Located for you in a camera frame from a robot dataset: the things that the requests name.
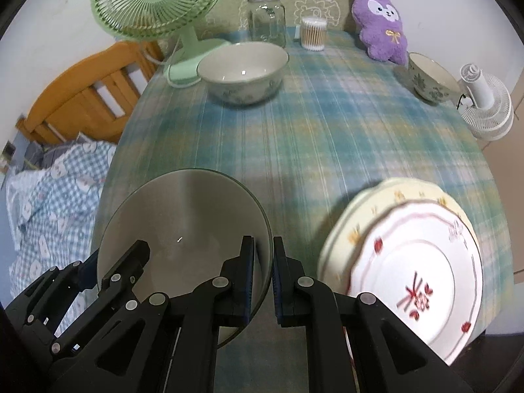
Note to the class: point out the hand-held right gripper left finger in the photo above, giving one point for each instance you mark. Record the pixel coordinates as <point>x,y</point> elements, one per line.
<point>247,278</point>

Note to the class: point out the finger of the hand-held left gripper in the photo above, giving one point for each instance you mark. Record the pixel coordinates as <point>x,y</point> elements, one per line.
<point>123,274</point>
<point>61,282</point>

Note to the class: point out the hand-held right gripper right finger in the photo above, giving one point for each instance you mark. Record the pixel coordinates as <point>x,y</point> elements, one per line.
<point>280,282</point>

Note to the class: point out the large cream ceramic bowl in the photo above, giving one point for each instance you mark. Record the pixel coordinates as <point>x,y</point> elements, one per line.
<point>241,65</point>
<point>184,213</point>

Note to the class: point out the large yellow floral plate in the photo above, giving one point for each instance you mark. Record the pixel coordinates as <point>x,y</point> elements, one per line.
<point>360,221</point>

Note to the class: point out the white plate with red print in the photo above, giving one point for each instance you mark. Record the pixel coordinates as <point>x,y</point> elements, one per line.
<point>409,262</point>

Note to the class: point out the small cream ceramic bowl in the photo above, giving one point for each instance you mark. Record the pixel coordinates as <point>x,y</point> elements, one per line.
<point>430,73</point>

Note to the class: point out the blue checked bear blanket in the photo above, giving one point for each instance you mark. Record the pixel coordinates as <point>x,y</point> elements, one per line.
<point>49,196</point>

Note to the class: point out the grey plaid cloth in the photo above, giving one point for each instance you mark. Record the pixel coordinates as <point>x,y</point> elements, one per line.
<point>35,155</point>

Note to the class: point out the green plaid tablecloth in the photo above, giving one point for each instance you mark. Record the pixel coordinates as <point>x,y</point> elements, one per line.
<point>307,131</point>

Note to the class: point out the wooden bed headboard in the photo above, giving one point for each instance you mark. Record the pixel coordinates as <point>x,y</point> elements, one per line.
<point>69,90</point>

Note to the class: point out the small white box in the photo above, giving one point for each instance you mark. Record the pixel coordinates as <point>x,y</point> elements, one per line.
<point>298,33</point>

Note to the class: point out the cotton swab container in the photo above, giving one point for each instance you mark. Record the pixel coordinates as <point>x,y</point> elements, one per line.
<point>313,35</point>

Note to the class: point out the glass jar with brown lid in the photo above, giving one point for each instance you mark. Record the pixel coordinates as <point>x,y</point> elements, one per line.
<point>266,20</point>

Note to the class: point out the white clip fan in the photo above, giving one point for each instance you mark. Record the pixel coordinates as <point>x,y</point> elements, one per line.
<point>491,110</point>

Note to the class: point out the purple plush bunny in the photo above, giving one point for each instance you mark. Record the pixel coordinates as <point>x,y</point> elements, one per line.
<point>380,28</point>

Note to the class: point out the wall socket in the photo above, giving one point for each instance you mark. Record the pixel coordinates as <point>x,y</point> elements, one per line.
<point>9,148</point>

